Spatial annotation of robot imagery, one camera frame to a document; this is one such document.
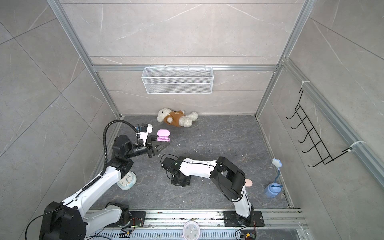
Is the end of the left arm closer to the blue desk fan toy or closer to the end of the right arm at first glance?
the end of the right arm

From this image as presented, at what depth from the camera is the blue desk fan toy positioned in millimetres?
700

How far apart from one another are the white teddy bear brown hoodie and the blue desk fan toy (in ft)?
1.87

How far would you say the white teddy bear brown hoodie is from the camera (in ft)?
3.41

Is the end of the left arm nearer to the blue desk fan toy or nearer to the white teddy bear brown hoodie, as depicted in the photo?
the white teddy bear brown hoodie
